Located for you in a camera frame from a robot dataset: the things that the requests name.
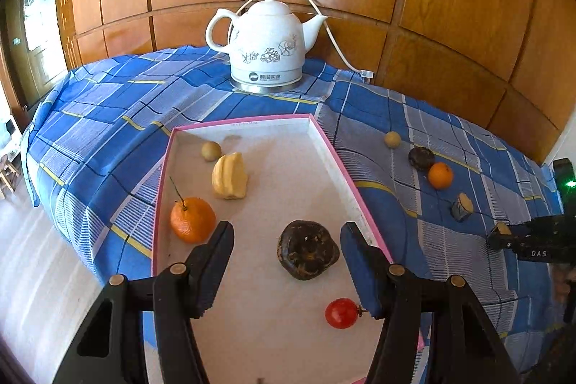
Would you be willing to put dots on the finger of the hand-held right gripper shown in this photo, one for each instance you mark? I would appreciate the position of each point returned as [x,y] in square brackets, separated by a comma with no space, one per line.
[537,229]

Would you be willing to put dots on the wooden framed glass door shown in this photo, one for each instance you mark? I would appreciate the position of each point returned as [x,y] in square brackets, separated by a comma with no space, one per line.
[36,15]

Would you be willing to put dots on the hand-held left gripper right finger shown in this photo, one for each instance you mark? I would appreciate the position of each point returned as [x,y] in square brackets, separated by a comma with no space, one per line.
[364,271]

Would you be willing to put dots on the short stemmed tangerine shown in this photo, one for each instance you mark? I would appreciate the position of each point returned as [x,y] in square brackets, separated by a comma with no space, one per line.
[440,175]

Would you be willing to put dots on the person's right hand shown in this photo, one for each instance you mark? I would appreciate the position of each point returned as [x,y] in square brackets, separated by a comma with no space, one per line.
[564,285]

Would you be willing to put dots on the small dark brown wrinkled fruit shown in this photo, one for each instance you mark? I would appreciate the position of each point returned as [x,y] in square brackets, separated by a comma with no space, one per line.
[421,157]

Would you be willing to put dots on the tan longan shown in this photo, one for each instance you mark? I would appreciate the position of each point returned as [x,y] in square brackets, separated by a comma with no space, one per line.
[392,139]
[210,151]

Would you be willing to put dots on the blue plaid tablecloth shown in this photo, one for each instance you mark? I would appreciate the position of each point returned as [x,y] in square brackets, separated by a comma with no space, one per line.
[112,118]

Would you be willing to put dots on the wooden stool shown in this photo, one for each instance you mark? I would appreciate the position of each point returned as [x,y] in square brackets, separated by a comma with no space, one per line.
[9,175]

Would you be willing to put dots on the red cherry tomato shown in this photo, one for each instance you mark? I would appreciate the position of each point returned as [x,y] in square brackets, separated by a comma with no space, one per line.
[341,313]

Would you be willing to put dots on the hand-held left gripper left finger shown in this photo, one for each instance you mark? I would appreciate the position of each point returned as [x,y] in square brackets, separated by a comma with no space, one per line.
[211,285]

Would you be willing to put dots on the long stemmed tangerine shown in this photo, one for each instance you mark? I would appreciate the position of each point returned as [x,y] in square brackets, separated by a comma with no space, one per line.
[192,220]

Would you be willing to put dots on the pink shallow box tray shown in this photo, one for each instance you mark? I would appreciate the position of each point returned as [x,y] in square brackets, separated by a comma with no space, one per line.
[270,186]

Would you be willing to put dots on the white ceramic electric kettle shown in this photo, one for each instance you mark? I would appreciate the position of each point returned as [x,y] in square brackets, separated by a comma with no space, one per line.
[265,46]

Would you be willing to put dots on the dark chocolate donut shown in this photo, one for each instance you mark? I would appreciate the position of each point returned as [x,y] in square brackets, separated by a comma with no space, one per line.
[307,250]

